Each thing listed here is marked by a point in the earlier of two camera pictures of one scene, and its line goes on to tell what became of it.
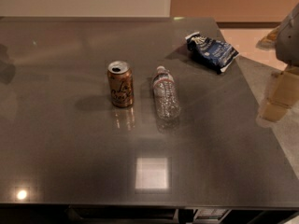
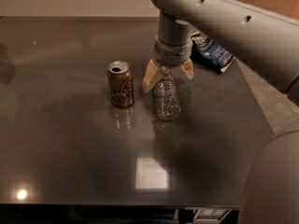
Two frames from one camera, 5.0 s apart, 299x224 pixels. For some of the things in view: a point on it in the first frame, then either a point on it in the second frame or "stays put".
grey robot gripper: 290,42 to 170,55
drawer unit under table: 146,214 stays put
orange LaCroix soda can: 121,83 stays put
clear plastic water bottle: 166,98 stays put
